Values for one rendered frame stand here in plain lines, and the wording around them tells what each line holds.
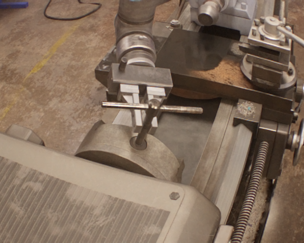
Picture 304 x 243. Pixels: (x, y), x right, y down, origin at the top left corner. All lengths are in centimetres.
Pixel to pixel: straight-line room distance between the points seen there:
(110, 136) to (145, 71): 15
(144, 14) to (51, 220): 55
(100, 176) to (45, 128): 214
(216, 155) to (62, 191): 81
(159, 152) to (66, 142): 179
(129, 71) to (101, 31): 277
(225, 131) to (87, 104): 157
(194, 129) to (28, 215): 110
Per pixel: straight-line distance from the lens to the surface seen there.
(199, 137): 164
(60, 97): 305
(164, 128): 167
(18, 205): 70
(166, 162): 96
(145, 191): 69
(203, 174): 137
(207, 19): 161
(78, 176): 72
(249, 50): 147
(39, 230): 66
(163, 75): 97
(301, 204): 241
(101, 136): 96
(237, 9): 197
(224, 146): 146
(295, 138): 169
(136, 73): 95
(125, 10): 101
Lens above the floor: 188
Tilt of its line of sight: 42 degrees down
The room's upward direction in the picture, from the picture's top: 3 degrees counter-clockwise
